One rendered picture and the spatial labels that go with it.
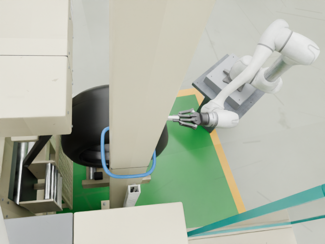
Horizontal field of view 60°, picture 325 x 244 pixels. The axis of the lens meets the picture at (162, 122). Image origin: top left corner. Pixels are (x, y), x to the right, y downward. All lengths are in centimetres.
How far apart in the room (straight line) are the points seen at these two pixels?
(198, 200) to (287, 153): 114
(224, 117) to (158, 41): 126
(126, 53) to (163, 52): 6
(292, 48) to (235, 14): 251
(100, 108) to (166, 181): 155
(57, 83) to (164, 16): 65
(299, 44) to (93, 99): 114
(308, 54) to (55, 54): 131
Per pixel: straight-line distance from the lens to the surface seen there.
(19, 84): 101
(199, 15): 40
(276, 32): 177
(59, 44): 108
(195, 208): 274
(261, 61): 174
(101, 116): 130
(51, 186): 151
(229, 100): 241
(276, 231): 155
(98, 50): 337
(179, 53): 45
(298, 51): 177
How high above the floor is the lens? 260
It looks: 62 degrees down
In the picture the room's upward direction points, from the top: 21 degrees clockwise
